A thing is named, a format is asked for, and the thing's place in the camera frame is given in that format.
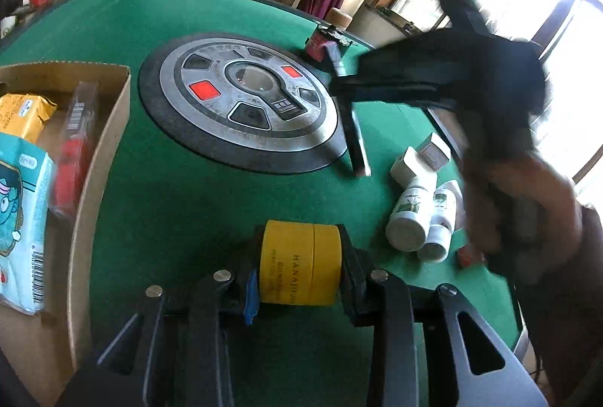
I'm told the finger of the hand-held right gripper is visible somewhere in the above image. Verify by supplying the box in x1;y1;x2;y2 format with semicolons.
355;40;453;80
330;77;460;113

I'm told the white green label bottle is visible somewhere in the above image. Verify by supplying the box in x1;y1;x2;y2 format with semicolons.
385;178;436;252
417;181;465;264

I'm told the cork-top bottle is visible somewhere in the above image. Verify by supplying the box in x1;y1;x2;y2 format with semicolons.
326;8;353;33

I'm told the small white barcode box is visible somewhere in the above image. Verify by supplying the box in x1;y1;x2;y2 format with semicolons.
415;131;453;172

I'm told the person's right hand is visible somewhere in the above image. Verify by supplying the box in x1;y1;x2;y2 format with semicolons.
464;150;582;276

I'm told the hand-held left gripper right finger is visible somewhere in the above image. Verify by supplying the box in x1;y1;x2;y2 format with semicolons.
337;225;549;407

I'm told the teal tissue packet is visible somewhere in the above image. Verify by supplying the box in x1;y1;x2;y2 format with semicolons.
0;131;57;316

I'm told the clear packet red item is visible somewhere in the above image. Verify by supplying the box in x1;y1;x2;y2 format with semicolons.
49;81;99;219

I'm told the yellow round container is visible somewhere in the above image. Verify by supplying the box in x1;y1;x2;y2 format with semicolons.
257;220;342;306

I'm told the person's right forearm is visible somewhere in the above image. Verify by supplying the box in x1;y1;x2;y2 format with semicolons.
513;200;603;407

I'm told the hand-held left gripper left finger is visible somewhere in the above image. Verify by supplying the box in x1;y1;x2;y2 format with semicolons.
96;225;268;407

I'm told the round table centre disc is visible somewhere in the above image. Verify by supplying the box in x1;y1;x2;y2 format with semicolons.
138;32;361;175

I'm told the cardboard box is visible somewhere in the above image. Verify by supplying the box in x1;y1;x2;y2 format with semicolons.
0;62;133;407

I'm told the yellow packet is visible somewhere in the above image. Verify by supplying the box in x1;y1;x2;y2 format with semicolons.
0;92;58;141

